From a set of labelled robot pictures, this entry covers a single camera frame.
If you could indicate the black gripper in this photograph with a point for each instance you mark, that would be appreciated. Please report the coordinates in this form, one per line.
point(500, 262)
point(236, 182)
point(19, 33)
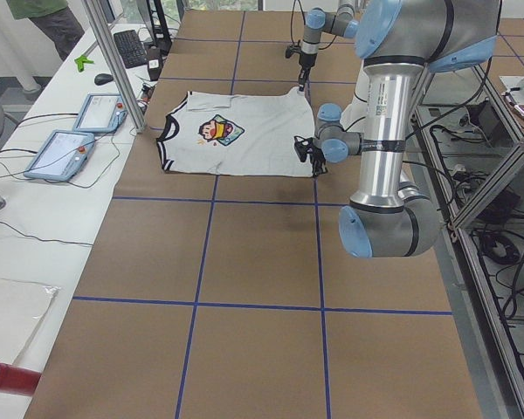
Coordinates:
point(306, 60)
point(316, 156)

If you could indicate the grey cartoon print t-shirt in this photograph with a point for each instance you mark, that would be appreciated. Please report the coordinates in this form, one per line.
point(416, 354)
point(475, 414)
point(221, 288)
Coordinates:
point(237, 134)

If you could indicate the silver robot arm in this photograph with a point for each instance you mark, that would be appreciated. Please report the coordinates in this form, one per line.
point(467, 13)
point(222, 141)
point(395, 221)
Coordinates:
point(341, 23)
point(396, 41)

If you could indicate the black keyboard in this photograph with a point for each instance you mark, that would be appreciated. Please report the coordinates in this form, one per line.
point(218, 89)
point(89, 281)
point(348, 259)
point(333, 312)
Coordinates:
point(130, 48)

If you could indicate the black computer mouse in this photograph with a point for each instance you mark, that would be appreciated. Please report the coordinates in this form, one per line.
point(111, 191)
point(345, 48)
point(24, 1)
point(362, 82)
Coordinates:
point(103, 78)

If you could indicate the upper blue teach pendant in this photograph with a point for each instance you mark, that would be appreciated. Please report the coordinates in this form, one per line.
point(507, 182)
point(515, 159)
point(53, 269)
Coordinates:
point(101, 113)

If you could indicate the blue teach pendant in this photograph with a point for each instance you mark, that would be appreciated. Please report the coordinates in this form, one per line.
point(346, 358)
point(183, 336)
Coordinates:
point(101, 113)
point(62, 156)

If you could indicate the green plastic tool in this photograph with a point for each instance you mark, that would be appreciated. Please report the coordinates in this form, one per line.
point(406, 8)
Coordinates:
point(82, 61)

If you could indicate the lower blue teach pendant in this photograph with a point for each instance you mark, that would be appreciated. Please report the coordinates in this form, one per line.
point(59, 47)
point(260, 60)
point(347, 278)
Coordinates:
point(62, 156)

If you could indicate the person in green shirt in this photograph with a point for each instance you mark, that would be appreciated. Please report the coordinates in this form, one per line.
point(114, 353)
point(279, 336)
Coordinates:
point(54, 18)

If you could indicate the clear plastic bag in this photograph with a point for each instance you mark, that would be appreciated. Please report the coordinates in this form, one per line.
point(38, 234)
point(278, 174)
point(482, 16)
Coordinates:
point(23, 305)

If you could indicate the red cylinder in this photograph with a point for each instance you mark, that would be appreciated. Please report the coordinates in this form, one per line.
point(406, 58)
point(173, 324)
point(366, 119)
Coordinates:
point(17, 380)

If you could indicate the aluminium frame post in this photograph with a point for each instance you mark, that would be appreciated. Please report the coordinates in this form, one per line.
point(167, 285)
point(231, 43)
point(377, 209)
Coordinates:
point(110, 53)

